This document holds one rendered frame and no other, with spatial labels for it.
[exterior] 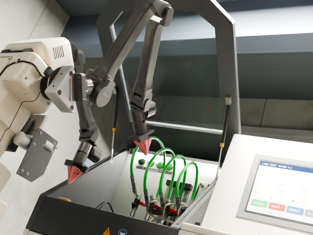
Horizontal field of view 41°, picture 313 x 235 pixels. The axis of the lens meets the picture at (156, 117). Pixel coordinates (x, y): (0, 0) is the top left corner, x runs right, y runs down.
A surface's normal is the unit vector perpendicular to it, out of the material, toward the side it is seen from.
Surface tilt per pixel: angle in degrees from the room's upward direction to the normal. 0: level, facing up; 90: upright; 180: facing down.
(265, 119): 90
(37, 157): 90
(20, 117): 90
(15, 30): 90
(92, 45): 180
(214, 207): 76
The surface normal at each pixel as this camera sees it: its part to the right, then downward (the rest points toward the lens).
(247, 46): -0.30, 0.87
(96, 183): 0.89, 0.11
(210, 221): -0.26, -0.68
